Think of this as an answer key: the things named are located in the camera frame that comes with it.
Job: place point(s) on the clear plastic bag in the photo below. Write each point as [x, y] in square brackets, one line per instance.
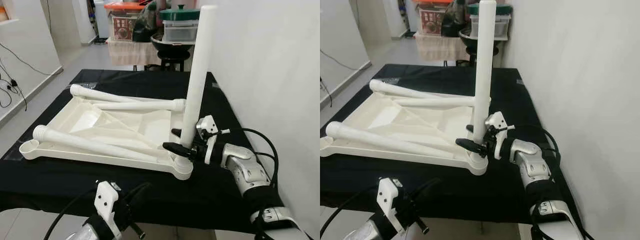
[394, 77]
[95, 80]

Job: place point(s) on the white plastic table top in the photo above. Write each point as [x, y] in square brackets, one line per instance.
[440, 122]
[155, 127]

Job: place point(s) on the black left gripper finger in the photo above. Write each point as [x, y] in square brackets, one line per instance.
[137, 197]
[135, 191]
[422, 187]
[424, 196]

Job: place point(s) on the orange-lidded storage box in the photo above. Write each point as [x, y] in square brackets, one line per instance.
[432, 22]
[122, 27]

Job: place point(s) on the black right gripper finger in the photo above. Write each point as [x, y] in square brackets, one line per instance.
[176, 148]
[178, 133]
[470, 146]
[471, 128]

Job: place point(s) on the crinkled clear plastic sheet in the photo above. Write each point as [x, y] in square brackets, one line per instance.
[12, 152]

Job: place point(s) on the clear plastic food container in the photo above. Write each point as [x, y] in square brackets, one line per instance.
[502, 27]
[180, 31]

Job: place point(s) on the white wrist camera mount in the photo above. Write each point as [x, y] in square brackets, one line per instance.
[207, 125]
[496, 120]
[106, 200]
[389, 197]

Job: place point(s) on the black stool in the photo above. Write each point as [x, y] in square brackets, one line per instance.
[470, 52]
[175, 54]

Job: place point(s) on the clear tape strip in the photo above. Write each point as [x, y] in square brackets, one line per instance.
[215, 85]
[520, 81]

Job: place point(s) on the black wok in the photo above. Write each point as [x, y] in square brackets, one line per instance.
[467, 37]
[172, 46]

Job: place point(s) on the dark green lid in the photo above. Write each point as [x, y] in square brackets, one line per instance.
[180, 14]
[504, 9]

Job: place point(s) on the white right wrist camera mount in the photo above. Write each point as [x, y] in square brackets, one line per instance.
[207, 125]
[496, 120]

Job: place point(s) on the beige cloth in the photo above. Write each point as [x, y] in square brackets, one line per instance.
[130, 54]
[440, 47]

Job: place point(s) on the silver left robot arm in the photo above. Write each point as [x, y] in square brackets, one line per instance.
[87, 232]
[367, 232]

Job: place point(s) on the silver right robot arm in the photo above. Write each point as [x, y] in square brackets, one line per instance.
[245, 170]
[530, 165]

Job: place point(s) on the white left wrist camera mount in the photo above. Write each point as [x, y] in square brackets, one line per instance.
[106, 200]
[389, 197]

